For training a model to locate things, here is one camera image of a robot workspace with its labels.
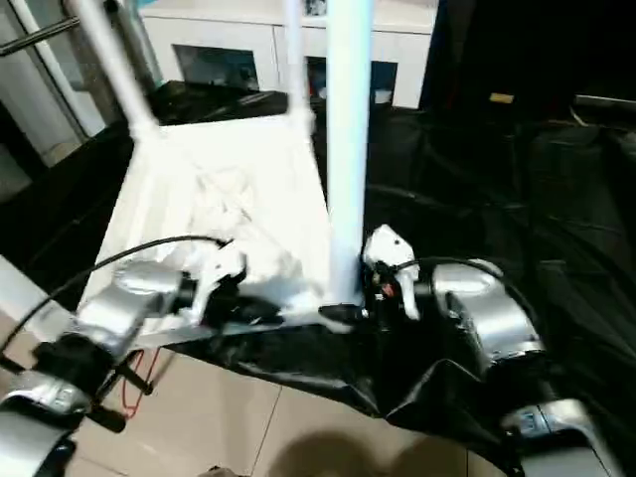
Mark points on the white plastic table top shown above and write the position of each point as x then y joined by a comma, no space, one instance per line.
223,174

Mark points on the white plastic table leg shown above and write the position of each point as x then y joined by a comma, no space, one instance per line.
25,293
296,59
114,64
348,149

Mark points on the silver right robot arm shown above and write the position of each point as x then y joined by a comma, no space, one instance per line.
487,318

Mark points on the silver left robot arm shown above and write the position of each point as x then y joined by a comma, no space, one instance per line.
114,303

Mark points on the black plastic mat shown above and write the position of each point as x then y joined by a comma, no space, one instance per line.
497,223

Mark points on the small tan label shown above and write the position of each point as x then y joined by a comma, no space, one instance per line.
501,98

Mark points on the white sideboard cabinet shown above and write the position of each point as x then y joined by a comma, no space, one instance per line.
223,35

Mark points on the grey curtain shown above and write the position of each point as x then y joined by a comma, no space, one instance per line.
139,45

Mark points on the black parts in clear bag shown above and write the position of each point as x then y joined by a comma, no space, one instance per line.
315,7

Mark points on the black draped furniture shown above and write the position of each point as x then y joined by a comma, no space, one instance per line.
546,45

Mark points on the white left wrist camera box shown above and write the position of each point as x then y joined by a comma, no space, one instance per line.
218,268

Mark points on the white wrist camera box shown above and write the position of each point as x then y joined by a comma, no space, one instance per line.
218,268
392,248

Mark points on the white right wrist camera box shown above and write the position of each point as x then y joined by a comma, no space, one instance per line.
392,248

